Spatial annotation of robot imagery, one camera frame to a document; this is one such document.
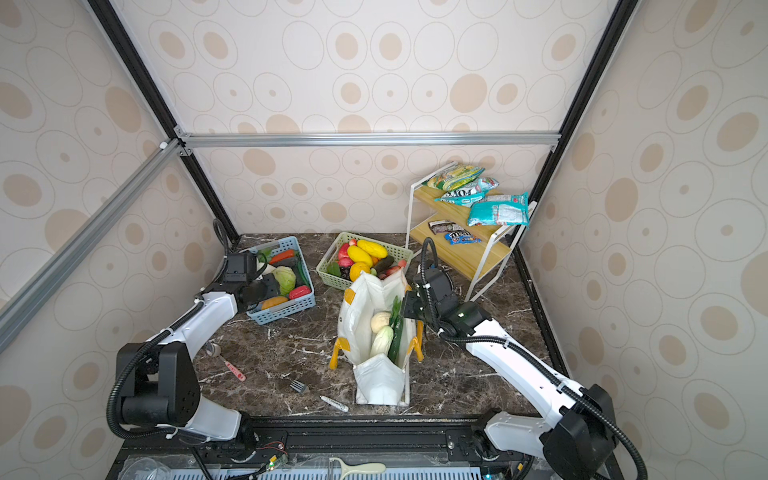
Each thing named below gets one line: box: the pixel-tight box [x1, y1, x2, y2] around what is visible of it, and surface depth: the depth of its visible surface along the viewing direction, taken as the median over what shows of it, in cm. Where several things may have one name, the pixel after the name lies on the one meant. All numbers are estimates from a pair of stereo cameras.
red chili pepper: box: [288, 285, 311, 301], surface depth 99 cm
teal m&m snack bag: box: [434, 177, 500, 207], surface depth 81 cm
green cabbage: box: [273, 266, 297, 296], surface depth 98 cm
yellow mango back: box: [357, 240, 389, 258], surface depth 108 cm
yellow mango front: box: [347, 244, 373, 267], surface depth 108 cm
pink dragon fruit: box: [338, 243, 354, 268], surface depth 111 cm
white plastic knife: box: [319, 395, 349, 413], surface depth 81 cm
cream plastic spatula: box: [329, 457, 386, 480], surface depth 72 cm
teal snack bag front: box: [468, 191, 530, 227], surface depth 78 cm
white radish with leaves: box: [370, 296, 402, 357], surface depth 87 cm
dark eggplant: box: [374, 256, 394, 275], surface depth 108 cm
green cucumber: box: [387, 315, 405, 367], surface depth 89 cm
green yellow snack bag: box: [423, 164, 486, 192], surface depth 83 cm
